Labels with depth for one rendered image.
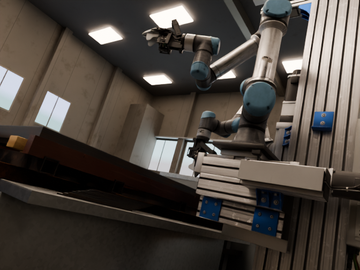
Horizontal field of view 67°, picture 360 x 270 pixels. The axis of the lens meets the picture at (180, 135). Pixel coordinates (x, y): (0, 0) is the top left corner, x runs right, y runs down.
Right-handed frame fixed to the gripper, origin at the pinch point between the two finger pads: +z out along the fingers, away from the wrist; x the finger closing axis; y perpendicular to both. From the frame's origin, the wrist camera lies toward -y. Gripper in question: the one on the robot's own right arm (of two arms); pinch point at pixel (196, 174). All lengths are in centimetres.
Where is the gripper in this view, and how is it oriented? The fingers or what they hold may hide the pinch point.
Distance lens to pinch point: 142.6
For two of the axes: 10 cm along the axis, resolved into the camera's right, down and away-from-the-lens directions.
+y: -7.7, -0.3, 6.3
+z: -2.6, 9.3, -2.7
